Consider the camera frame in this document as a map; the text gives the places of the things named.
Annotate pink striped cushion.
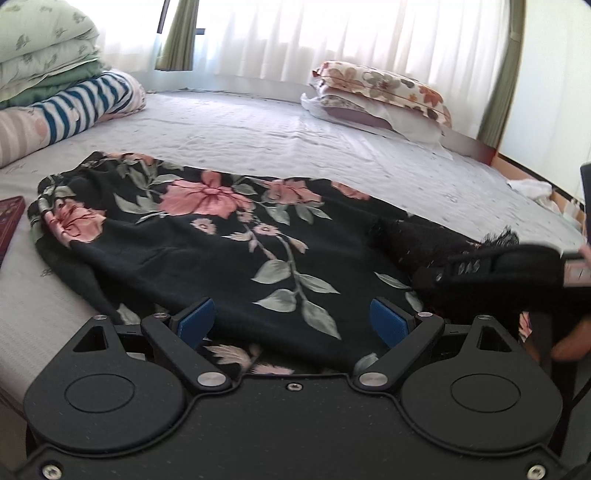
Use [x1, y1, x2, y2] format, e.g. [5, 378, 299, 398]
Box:
[0, 108, 52, 169]

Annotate black floral pants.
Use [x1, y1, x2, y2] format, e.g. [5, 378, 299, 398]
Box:
[28, 151, 532, 376]

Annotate striped pillow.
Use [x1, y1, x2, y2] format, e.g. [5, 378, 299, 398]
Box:
[29, 69, 148, 145]

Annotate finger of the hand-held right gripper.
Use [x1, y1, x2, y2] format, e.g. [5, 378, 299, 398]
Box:
[411, 251, 498, 298]

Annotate floral pillow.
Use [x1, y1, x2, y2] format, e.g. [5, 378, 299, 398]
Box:
[311, 60, 454, 128]

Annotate light green folded quilt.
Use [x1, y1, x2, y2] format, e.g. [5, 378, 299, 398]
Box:
[0, 0, 105, 110]

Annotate white pillow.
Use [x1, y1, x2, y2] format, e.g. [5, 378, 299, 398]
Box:
[300, 89, 456, 161]

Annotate wooden bed frame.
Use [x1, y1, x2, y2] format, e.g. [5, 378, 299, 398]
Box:
[442, 128, 588, 222]

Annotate white crumpled cloth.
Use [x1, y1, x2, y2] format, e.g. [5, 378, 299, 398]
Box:
[506, 178, 554, 200]

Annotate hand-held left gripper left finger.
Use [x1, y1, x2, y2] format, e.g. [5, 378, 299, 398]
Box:
[60, 298, 232, 394]

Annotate white sheer curtain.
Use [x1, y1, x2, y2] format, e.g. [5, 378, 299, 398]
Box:
[98, 0, 514, 139]

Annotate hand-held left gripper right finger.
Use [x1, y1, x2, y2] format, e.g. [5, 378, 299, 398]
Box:
[353, 298, 533, 394]

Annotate dark green folded blanket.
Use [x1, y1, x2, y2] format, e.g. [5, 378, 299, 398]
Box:
[13, 61, 112, 108]

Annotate green curtain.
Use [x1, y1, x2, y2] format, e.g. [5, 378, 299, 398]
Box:
[475, 0, 527, 149]
[154, 0, 201, 73]

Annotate white quilted bed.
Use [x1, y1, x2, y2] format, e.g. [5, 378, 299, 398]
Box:
[0, 88, 588, 418]

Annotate person's right hand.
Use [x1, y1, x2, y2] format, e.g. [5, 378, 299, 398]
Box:
[551, 322, 591, 363]

